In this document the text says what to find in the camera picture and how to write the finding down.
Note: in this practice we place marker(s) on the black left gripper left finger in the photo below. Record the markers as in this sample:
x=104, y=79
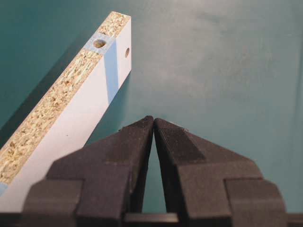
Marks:
x=95, y=185

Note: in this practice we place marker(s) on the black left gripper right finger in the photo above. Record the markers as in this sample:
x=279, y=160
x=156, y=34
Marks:
x=210, y=186

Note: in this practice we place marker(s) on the white particle board plank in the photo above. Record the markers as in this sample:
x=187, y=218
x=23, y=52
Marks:
x=65, y=117

